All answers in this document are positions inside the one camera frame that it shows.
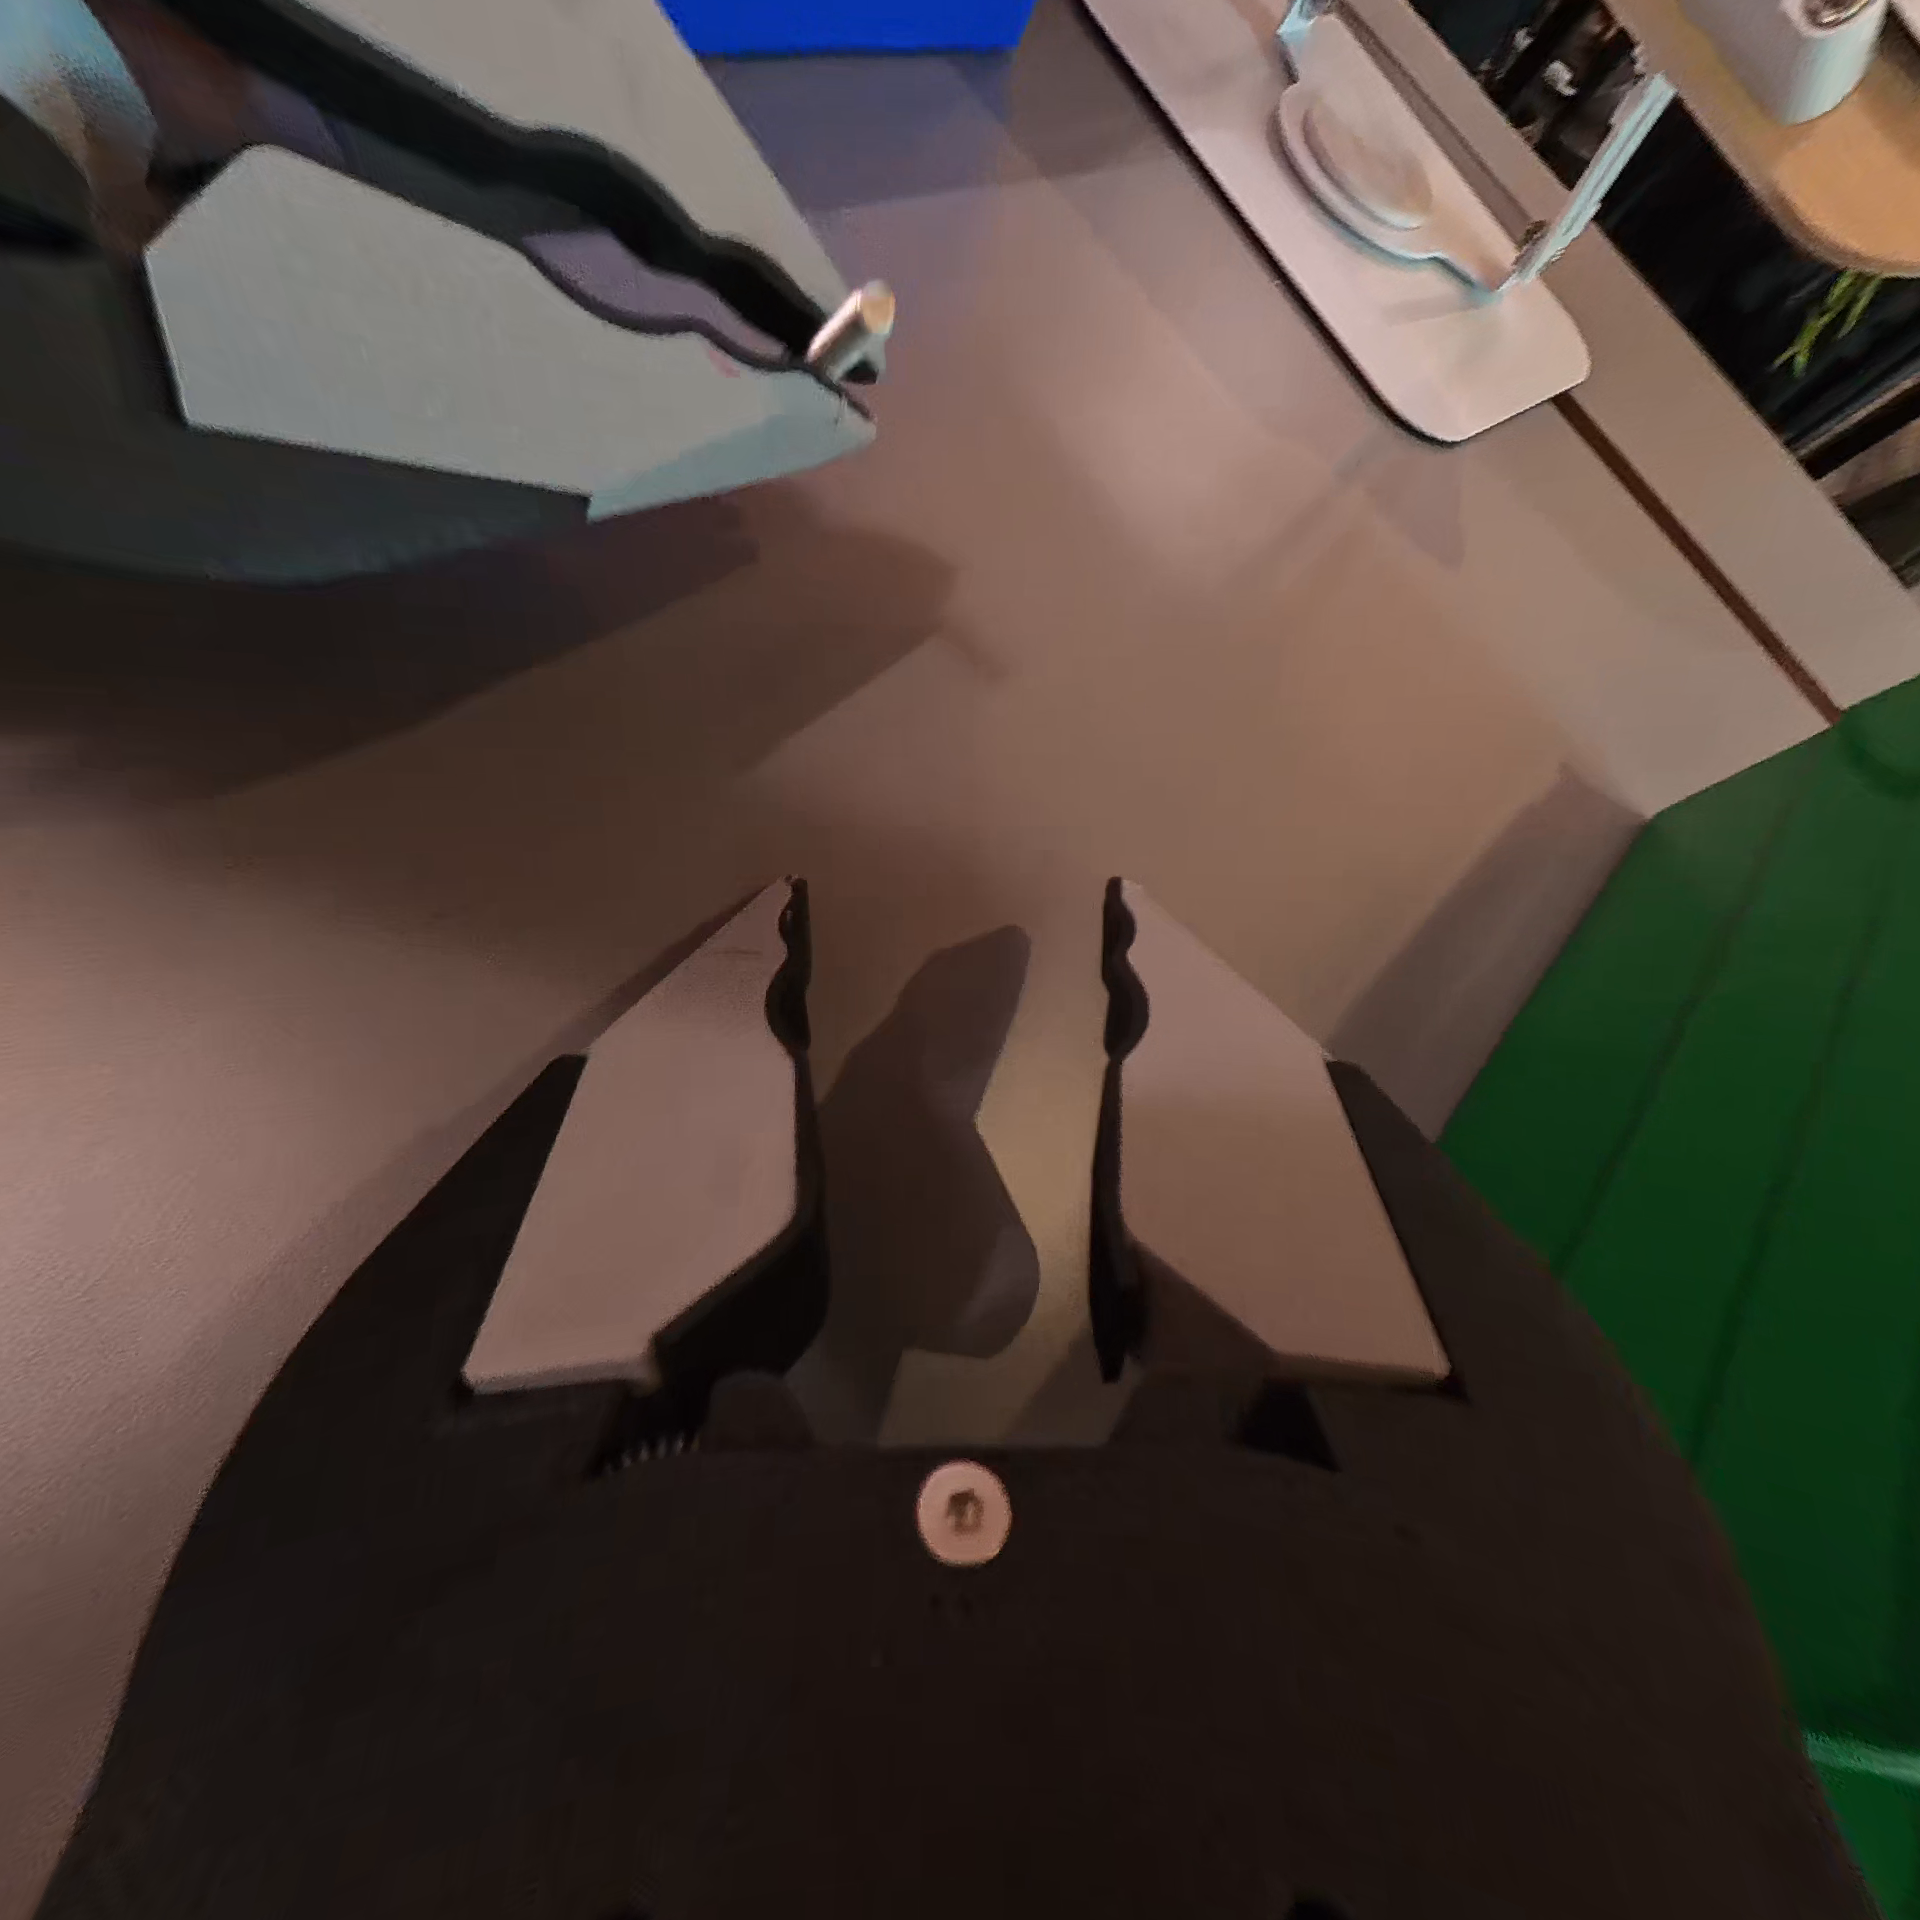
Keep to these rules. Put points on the blue plastic bin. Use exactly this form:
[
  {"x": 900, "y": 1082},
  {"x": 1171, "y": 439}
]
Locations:
[{"x": 840, "y": 24}]

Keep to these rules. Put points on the green plastic bin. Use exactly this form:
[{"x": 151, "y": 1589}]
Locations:
[{"x": 1725, "y": 1200}]

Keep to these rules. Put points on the silver hex bolt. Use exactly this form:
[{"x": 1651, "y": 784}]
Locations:
[{"x": 854, "y": 329}]

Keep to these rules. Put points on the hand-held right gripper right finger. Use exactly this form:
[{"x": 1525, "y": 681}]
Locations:
[{"x": 1277, "y": 1200}]

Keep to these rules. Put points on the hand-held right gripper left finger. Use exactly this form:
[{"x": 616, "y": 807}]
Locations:
[{"x": 646, "y": 1184}]

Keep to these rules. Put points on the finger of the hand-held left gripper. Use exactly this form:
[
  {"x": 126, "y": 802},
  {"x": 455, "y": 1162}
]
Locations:
[
  {"x": 630, "y": 90},
  {"x": 422, "y": 359}
]

